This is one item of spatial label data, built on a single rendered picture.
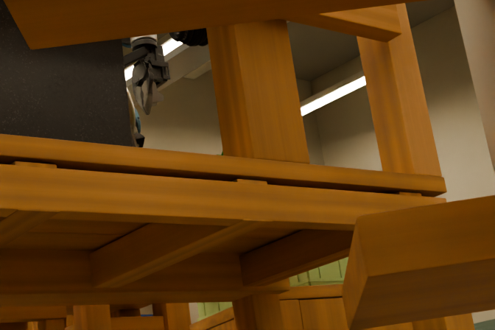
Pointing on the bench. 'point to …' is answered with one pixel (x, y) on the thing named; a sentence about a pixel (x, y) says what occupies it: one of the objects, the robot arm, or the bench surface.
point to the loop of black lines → (191, 37)
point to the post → (281, 38)
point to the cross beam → (358, 22)
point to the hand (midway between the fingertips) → (145, 110)
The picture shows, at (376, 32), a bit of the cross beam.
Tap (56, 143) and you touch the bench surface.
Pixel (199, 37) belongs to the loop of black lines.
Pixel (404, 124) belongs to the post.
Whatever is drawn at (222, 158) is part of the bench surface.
